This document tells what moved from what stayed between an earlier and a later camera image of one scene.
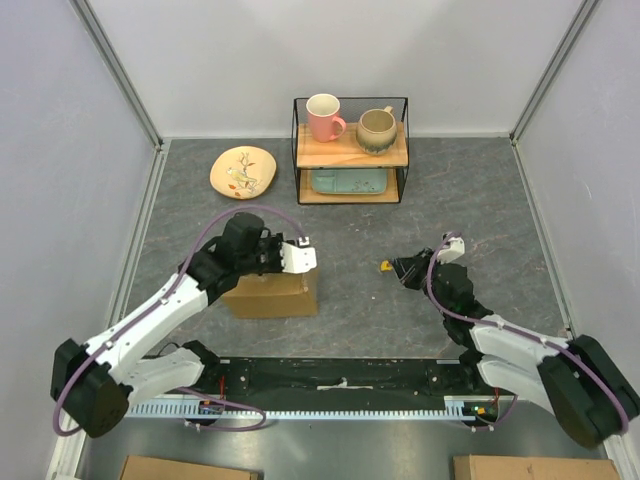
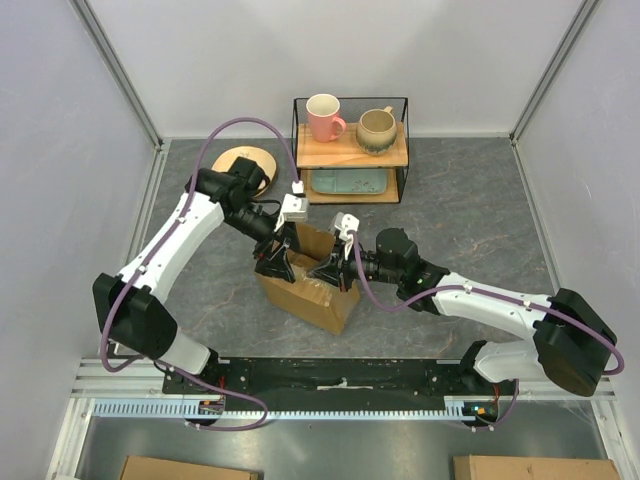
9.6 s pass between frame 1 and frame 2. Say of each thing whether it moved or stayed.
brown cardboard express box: moved
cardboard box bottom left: stayed
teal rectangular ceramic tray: stayed
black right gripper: moved
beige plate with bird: stayed
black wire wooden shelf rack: stayed
